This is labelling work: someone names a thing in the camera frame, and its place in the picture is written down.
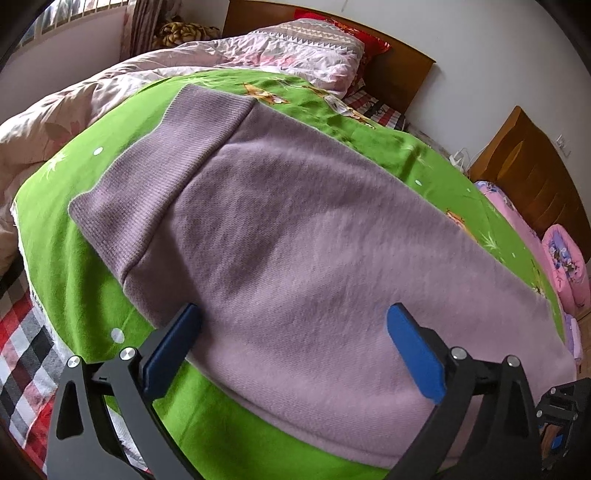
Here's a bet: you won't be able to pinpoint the lilac knit pants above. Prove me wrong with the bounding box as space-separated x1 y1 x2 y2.
68 84 576 467

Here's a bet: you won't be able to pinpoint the pink cartoon bedding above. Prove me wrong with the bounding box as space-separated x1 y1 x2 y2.
475 180 584 365

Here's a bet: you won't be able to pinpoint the green cartoon blanket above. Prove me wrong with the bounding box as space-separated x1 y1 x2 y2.
12 69 567 479

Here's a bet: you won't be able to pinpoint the red plaid bed sheet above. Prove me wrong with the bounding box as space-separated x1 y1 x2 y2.
0 267 150 476

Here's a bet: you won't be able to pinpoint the wooden headboard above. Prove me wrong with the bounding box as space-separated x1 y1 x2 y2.
468 106 591 261
222 1 436 113

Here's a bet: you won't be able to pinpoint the red pillow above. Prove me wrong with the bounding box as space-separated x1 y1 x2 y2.
294 8 391 61

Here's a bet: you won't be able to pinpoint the pink floral quilt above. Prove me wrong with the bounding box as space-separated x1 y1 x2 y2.
1 19 365 271

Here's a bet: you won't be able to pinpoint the yellow brown plush toy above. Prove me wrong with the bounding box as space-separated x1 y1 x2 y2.
152 17 221 50

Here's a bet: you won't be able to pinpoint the brown patterned curtain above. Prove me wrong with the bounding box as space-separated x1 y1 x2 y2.
120 0 182 61

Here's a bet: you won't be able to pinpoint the barred window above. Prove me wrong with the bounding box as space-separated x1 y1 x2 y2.
17 0 129 47

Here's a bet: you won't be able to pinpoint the white power cable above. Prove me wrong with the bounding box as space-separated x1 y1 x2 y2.
448 147 472 174

